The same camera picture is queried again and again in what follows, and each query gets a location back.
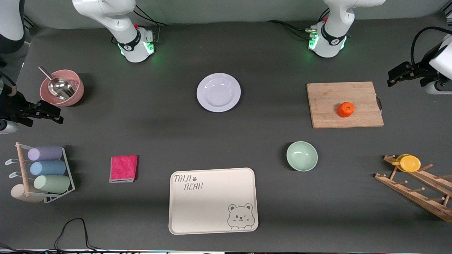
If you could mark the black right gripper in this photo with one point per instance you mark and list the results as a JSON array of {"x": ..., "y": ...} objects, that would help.
[{"x": 13, "y": 106}]

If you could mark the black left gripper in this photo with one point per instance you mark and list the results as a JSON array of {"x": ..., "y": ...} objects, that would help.
[{"x": 422, "y": 69}]

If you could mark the orange fruit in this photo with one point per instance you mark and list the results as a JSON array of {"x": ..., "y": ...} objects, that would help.
[{"x": 345, "y": 109}]

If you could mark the white round plate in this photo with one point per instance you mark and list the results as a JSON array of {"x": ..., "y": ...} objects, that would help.
[{"x": 219, "y": 92}]

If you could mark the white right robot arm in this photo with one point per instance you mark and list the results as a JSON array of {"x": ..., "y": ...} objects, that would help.
[{"x": 120, "y": 21}]

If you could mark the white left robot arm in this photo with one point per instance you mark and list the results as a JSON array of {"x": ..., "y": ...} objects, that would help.
[{"x": 333, "y": 35}]

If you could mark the metal scoop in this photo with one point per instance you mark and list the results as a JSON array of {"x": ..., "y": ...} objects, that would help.
[{"x": 60, "y": 88}]

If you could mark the pink bowl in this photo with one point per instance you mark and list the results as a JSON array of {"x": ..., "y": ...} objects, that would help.
[{"x": 76, "y": 97}]

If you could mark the purple cup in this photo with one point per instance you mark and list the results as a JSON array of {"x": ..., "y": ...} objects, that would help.
[{"x": 46, "y": 153}]

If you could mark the blue cup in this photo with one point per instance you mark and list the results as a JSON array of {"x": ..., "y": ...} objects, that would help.
[{"x": 49, "y": 168}]

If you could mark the green cup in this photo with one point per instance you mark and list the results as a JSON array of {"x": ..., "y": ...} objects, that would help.
[{"x": 53, "y": 183}]

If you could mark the wooden cutting board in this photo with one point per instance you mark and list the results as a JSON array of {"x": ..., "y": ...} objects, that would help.
[{"x": 328, "y": 102}]

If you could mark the beige cup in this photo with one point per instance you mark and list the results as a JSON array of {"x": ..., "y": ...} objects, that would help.
[{"x": 17, "y": 194}]

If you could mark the yellow cup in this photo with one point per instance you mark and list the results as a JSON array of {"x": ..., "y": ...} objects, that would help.
[{"x": 409, "y": 163}]

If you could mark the pink folded cloth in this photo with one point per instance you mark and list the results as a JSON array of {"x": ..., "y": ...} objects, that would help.
[{"x": 123, "y": 168}]

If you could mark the wooden peg dish rack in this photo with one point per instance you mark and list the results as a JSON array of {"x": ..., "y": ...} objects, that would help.
[{"x": 416, "y": 195}]

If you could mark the light green bowl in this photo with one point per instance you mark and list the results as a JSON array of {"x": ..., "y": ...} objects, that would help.
[{"x": 302, "y": 156}]

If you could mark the cream bear print tray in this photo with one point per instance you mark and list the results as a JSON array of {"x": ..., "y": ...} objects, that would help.
[{"x": 208, "y": 208}]

